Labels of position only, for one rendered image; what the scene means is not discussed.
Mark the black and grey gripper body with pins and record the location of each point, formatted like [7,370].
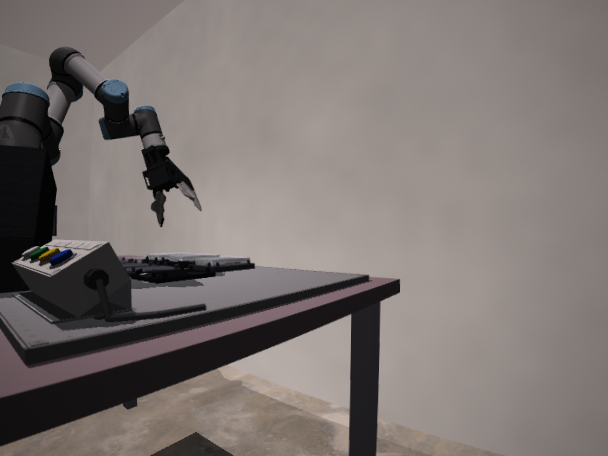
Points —
[159,177]

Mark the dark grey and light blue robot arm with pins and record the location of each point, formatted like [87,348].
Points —
[36,112]

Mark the grey control panel with coloured buttons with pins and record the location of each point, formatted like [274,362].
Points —
[70,283]

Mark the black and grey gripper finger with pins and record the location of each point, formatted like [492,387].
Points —
[158,205]
[186,188]

